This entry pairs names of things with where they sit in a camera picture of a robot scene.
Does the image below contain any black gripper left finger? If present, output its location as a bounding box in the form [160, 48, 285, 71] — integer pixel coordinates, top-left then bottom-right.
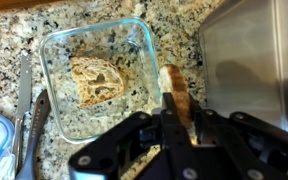
[67, 92, 198, 180]

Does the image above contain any stainless steel two-slot toaster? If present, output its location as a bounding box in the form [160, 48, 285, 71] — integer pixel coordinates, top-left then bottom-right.
[198, 0, 288, 139]

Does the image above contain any dark grey utensil handle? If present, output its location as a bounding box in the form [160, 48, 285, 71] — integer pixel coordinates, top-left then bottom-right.
[15, 89, 52, 180]

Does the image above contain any wooden drawer cabinet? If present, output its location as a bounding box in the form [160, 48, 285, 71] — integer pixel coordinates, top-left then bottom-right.
[0, 0, 63, 14]

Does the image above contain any clear glass baking dish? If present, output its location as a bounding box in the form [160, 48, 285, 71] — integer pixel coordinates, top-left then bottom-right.
[38, 16, 163, 145]

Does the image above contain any brown crusted bread slice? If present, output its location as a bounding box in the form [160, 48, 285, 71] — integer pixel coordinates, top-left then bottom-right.
[157, 63, 198, 146]

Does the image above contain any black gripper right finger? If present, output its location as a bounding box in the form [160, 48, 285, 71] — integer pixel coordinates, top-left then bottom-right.
[188, 96, 288, 180]

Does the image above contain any brown holey bread slice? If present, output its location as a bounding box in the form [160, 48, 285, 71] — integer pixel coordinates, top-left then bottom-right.
[69, 55, 127, 108]

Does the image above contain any silver table knife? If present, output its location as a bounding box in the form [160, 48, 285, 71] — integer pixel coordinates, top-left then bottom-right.
[12, 53, 33, 174]

